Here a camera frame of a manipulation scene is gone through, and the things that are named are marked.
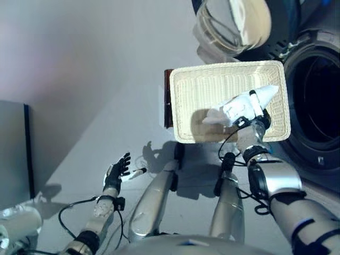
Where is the silver robot left leg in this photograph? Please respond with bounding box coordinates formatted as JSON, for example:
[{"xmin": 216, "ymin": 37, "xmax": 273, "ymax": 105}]
[{"xmin": 128, "ymin": 144, "xmax": 185, "ymax": 244}]

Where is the grey cabinet with dark edge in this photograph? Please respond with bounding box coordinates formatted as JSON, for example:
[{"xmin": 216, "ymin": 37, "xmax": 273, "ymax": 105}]
[{"xmin": 0, "ymin": 100, "xmax": 35, "ymax": 200}]

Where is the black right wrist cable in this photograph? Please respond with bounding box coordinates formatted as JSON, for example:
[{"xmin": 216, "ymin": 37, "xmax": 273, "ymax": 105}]
[{"xmin": 218, "ymin": 124, "xmax": 247, "ymax": 167}]

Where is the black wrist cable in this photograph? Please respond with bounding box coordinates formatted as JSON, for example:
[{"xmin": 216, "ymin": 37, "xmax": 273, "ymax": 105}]
[
  {"xmin": 218, "ymin": 124, "xmax": 247, "ymax": 167},
  {"xmin": 58, "ymin": 196, "xmax": 124, "ymax": 250}
]

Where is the white cloth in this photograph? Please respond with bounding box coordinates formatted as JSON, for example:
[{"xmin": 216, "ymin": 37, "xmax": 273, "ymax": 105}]
[{"xmin": 202, "ymin": 84, "xmax": 279, "ymax": 128}]

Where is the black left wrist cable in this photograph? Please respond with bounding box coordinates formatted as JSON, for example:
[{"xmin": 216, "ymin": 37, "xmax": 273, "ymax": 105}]
[{"xmin": 58, "ymin": 196, "xmax": 124, "ymax": 250}]

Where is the silver robot leg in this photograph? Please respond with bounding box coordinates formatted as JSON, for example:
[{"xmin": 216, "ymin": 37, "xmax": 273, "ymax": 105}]
[
  {"xmin": 128, "ymin": 144, "xmax": 185, "ymax": 244},
  {"xmin": 209, "ymin": 152, "xmax": 245, "ymax": 244}
]

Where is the silver robot right leg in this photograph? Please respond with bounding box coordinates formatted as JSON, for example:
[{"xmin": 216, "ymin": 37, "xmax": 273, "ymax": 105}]
[{"xmin": 209, "ymin": 152, "xmax": 245, "ymax": 244}]

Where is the dark grey washing machine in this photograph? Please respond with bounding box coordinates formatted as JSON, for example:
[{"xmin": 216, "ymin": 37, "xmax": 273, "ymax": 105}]
[{"xmin": 276, "ymin": 0, "xmax": 340, "ymax": 192}]

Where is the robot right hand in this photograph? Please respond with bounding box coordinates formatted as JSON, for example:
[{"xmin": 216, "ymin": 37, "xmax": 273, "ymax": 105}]
[{"xmin": 237, "ymin": 90, "xmax": 272, "ymax": 127}]

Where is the silver robot torso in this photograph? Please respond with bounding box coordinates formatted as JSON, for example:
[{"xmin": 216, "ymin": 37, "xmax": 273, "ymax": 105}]
[{"xmin": 114, "ymin": 235, "xmax": 269, "ymax": 255}]

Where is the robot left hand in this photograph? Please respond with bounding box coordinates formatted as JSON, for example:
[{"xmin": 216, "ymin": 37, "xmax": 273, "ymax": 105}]
[{"xmin": 103, "ymin": 152, "xmax": 148, "ymax": 191}]

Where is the dark brown stool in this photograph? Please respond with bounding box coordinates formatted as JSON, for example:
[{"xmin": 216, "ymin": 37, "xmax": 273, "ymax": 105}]
[{"xmin": 164, "ymin": 69, "xmax": 176, "ymax": 130}]

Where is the cream wicker tray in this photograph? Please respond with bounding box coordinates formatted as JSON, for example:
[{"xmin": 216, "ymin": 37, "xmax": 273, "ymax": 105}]
[{"xmin": 169, "ymin": 60, "xmax": 292, "ymax": 144}]

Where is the round glass washer door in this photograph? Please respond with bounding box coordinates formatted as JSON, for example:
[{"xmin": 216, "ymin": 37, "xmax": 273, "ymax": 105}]
[{"xmin": 191, "ymin": 0, "xmax": 303, "ymax": 63}]

